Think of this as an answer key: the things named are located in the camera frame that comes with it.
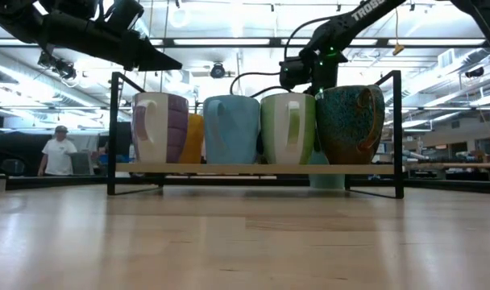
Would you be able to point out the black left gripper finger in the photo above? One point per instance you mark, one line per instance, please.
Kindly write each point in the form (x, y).
(156, 58)

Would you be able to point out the light blue mug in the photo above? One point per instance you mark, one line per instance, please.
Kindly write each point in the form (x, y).
(231, 133)

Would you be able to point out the purple and white mug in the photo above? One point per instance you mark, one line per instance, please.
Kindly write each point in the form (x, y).
(158, 133)

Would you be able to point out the grey chair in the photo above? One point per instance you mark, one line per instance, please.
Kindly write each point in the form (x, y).
(84, 163)

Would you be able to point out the grey draped cover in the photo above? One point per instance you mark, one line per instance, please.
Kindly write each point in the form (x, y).
(88, 143)

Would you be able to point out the black ceiling-hung device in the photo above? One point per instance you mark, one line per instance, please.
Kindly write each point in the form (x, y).
(474, 72)

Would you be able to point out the black frame wooden shelf rack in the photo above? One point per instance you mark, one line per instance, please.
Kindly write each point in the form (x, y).
(253, 168)

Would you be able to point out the wooden background workbench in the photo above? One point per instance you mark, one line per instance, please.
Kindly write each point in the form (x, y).
(450, 165)

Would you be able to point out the pale teal mug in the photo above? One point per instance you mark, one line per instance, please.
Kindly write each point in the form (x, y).
(326, 181)

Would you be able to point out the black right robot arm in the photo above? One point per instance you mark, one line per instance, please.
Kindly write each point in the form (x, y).
(350, 20)

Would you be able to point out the yellow mug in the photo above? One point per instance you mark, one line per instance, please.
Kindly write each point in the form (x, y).
(193, 141)

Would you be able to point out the black ceiling-mounted camera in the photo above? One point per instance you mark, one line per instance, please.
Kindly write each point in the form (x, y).
(217, 70)
(63, 70)

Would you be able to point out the person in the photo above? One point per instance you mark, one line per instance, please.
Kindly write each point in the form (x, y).
(57, 157)

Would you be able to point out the green and white mug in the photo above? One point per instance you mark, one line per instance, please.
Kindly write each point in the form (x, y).
(281, 133)

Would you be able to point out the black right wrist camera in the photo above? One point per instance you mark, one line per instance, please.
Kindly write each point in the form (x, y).
(294, 72)

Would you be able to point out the speckled teal brown mug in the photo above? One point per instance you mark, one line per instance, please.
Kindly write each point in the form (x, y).
(341, 121)

